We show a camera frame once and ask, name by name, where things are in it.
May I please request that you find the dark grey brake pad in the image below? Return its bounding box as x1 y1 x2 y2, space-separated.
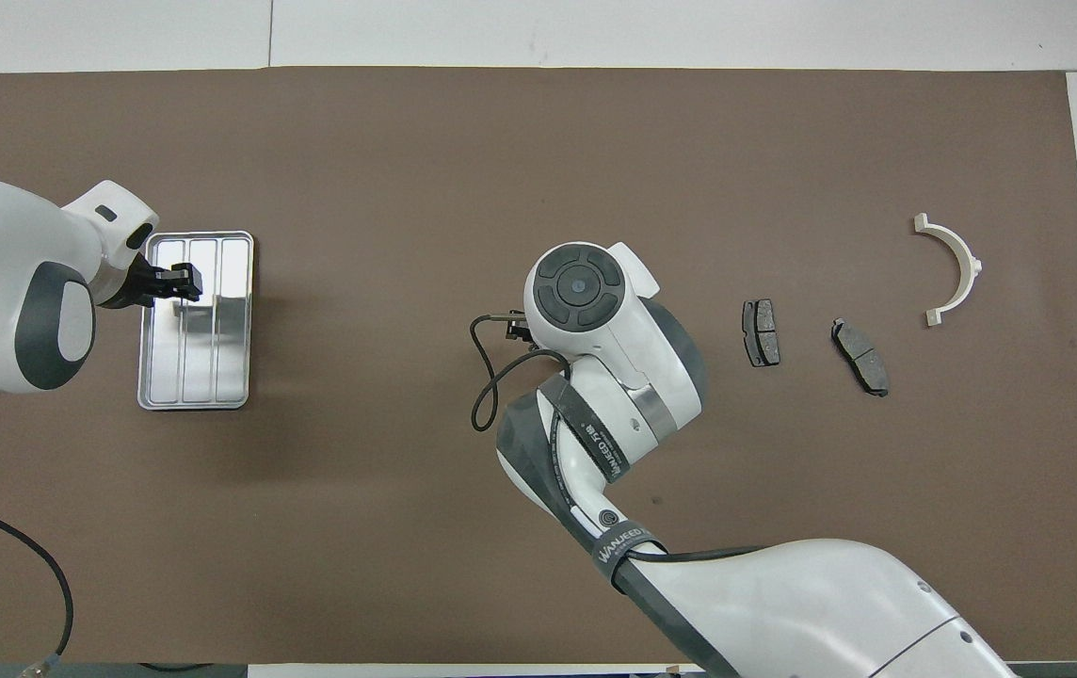
741 299 781 368
830 317 891 397

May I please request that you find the silver metal tray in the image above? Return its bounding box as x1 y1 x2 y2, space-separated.
137 231 255 412

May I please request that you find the brown table mat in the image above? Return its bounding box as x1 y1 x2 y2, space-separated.
0 66 1077 665

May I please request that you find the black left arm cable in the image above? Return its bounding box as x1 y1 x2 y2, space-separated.
0 493 74 675

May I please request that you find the white half ring bracket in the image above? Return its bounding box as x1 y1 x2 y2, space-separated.
912 213 984 328

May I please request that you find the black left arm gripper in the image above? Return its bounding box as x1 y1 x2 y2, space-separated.
110 252 203 310

